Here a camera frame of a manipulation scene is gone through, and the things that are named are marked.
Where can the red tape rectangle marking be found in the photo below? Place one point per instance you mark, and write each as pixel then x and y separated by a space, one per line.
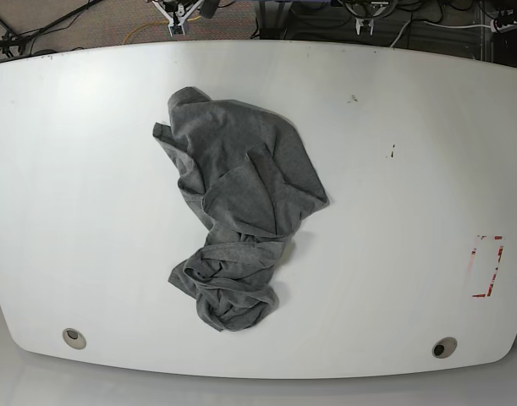
pixel 485 259

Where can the right table cable grommet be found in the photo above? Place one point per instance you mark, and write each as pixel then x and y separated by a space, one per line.
pixel 444 347

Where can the left table cable grommet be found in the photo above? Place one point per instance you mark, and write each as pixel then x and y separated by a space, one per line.
pixel 74 338

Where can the table cable grommet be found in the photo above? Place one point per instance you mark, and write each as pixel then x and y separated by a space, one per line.
pixel 444 347
pixel 74 338

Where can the black tripod stand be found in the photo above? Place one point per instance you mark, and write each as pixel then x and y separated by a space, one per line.
pixel 17 45

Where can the white power strip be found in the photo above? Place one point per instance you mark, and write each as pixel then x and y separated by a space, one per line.
pixel 504 23

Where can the grey T-shirt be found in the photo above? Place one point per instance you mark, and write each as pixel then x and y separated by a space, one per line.
pixel 245 174

